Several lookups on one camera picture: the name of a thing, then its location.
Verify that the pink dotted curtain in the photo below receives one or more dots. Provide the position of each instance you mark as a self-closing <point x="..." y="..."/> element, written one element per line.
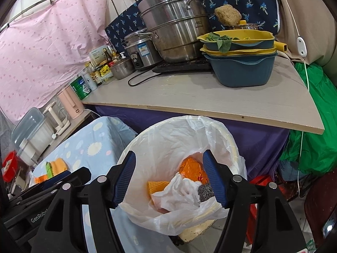
<point x="39" y="58"/>

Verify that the white label sauce bottle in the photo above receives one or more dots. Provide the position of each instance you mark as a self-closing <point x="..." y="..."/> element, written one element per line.
<point x="96" y="77"/>

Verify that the green vegetable leaf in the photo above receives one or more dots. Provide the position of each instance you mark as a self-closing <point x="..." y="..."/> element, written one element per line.
<point x="222" y="44"/>

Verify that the yellow label jar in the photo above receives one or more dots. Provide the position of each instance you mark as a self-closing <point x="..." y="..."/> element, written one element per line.
<point x="105" y="71"/>

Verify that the light blue dotted blanket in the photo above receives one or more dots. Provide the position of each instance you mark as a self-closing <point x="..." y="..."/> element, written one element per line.
<point x="87" y="147"/>

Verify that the large orange foil wrapper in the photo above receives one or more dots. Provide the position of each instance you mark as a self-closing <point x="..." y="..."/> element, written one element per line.
<point x="192" y="168"/>

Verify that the beige cloth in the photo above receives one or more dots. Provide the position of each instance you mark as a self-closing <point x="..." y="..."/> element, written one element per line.
<point x="316" y="18"/>

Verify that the white tissue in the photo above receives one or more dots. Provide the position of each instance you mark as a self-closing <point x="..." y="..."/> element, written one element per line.
<point x="179" y="192"/>

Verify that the black induction cooktop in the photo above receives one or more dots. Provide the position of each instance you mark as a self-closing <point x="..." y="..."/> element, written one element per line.
<point x="184" y="66"/>

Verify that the white green carton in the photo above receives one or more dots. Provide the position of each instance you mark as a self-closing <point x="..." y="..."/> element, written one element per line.
<point x="97" y="55"/>

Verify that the blue basin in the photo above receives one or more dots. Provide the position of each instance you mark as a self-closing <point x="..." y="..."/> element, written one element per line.
<point x="237" y="71"/>

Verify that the bin with white plastic liner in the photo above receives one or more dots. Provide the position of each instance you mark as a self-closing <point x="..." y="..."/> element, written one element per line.
<point x="163" y="142"/>

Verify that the purple table skirt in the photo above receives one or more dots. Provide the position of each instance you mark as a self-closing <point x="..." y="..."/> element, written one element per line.
<point x="263" y="142"/>

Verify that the white cylindrical container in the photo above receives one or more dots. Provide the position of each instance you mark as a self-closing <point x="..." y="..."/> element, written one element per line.
<point x="26" y="152"/>

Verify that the steel wool scourer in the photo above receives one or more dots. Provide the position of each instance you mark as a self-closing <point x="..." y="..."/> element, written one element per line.
<point x="205" y="191"/>

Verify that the dark sauce bottle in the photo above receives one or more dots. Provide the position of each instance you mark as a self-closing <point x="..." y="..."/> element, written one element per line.
<point x="108" y="56"/>

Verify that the blue plastic bag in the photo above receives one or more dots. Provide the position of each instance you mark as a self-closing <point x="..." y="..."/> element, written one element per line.
<point x="287" y="172"/>

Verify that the small steel pot with lid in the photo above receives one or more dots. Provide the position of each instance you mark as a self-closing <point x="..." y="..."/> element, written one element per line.
<point x="122" y="69"/>

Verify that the red bag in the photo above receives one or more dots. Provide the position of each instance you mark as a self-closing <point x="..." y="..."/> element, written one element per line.
<point x="259" y="180"/>

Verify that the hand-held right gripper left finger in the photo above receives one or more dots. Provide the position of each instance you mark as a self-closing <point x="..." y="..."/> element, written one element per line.
<point x="123" y="179"/>

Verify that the red basin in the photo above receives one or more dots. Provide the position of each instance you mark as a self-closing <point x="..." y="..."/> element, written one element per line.
<point x="10" y="168"/>

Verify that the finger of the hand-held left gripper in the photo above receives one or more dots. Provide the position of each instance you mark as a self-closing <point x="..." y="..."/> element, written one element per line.
<point x="81" y="175"/>
<point x="58" y="178"/>

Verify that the dark red stool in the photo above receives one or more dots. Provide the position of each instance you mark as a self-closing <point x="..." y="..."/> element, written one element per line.
<point x="321" y="205"/>

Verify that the green scouring pad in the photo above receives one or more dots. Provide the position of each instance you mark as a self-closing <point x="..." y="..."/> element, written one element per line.
<point x="49" y="169"/>

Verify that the silver rice cooker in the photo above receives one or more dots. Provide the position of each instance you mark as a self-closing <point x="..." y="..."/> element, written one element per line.
<point x="142" y="52"/>

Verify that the stainless steel bowl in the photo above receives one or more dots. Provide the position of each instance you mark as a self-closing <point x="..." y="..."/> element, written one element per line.
<point x="250" y="27"/>

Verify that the green plastic bag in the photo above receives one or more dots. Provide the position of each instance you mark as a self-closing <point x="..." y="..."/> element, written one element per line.
<point x="316" y="126"/>

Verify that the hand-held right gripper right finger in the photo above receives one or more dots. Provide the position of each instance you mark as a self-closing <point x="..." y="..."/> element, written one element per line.
<point x="213" y="176"/>

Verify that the brown loofah sponge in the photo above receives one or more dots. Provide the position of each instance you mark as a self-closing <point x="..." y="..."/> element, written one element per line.
<point x="227" y="15"/>

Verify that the wooden stool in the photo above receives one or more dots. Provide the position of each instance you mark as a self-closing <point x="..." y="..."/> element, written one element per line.
<point x="194" y="232"/>

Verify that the green can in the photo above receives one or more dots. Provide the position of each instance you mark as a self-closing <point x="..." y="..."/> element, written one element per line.
<point x="80" y="88"/>

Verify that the white glass kettle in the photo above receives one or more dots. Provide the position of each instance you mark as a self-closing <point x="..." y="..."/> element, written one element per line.
<point x="56" y="121"/>

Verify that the stainless steel steamer pot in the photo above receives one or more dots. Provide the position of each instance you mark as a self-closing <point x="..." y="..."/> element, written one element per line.
<point x="173" y="37"/>

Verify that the yellow rimmed strainer basin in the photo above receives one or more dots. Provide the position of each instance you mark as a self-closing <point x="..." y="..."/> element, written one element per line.
<point x="252" y="42"/>

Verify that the small orange foil wrapper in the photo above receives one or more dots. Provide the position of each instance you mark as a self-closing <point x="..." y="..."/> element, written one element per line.
<point x="42" y="179"/>

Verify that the dish box with clear lid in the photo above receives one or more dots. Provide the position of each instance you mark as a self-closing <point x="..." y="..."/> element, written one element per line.
<point x="34" y="131"/>

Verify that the navy palm print cloth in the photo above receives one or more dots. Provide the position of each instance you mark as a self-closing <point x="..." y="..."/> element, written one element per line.
<point x="250" y="0"/>

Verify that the pink kettle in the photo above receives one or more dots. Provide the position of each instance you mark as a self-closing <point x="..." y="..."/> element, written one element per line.
<point x="69" y="104"/>

